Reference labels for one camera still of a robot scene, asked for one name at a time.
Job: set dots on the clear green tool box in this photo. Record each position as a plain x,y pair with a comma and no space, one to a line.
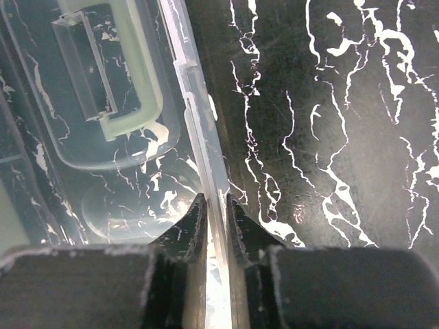
107,130

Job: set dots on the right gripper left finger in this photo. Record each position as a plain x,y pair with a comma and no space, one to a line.
161,284

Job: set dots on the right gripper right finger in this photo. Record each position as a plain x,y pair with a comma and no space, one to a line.
276,286

